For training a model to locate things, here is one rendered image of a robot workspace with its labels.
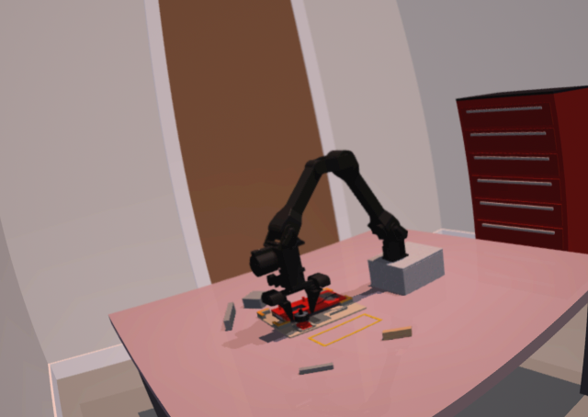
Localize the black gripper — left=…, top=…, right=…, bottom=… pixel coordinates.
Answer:
left=261, top=264, right=331, bottom=321

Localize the tan rectangular block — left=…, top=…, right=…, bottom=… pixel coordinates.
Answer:
left=382, top=326, right=413, bottom=341

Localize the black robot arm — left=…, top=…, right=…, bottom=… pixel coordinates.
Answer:
left=249, top=151, right=408, bottom=277

